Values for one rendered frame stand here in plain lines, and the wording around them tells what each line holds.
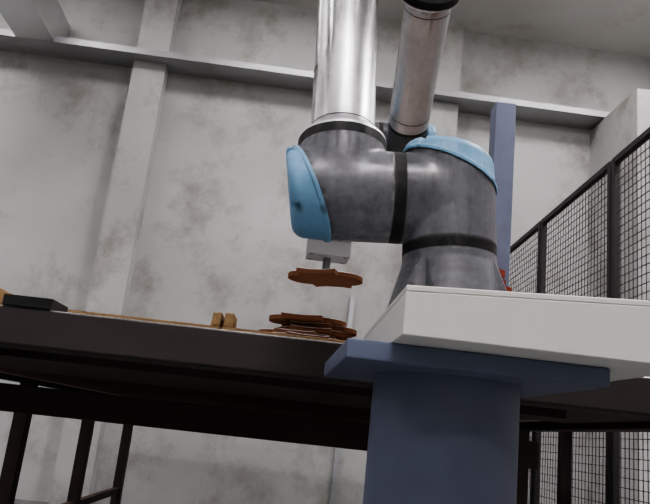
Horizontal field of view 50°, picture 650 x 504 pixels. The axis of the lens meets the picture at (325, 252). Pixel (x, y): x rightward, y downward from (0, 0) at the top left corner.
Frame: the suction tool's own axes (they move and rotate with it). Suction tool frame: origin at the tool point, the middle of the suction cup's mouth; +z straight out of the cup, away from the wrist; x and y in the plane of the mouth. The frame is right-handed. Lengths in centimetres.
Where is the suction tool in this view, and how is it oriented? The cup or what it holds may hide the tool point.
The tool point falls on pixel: (324, 281)
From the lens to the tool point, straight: 139.2
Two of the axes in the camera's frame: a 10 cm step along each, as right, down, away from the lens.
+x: 1.1, -2.4, -9.6
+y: -9.9, -1.3, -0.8
